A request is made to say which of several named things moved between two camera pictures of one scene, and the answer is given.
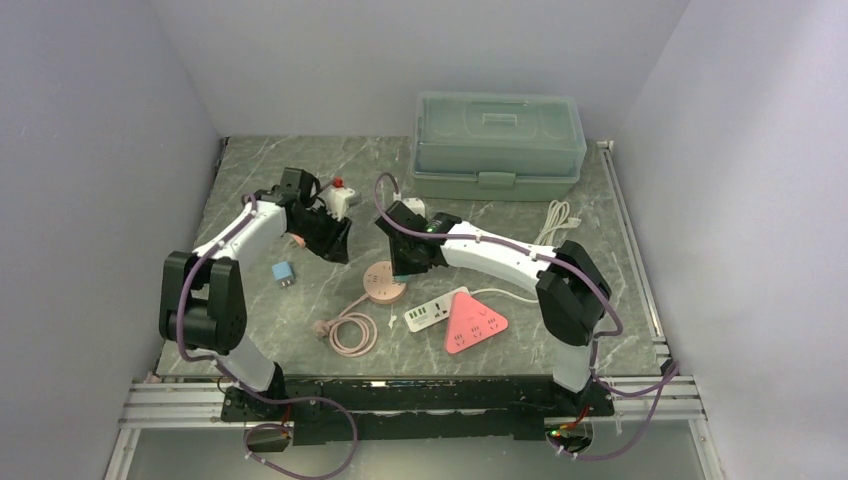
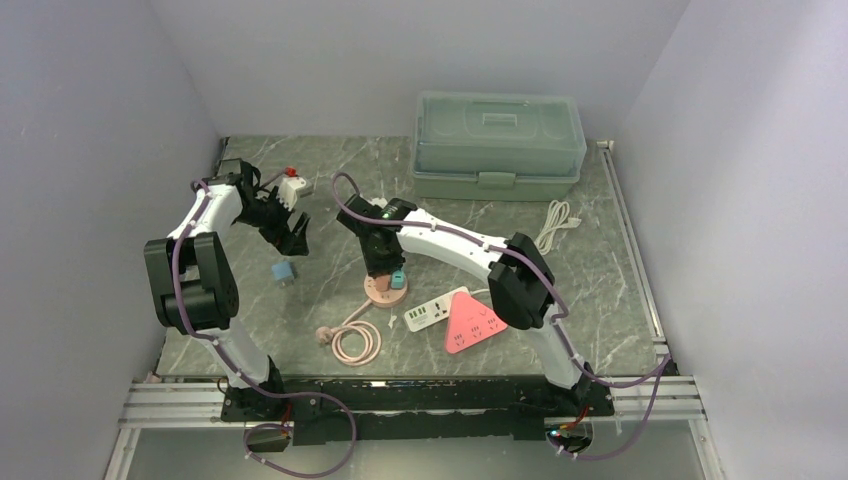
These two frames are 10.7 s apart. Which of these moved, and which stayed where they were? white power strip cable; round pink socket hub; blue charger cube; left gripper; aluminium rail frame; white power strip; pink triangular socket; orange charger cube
Moved: left gripper; orange charger cube
Stayed: round pink socket hub; blue charger cube; pink triangular socket; aluminium rail frame; white power strip; white power strip cable
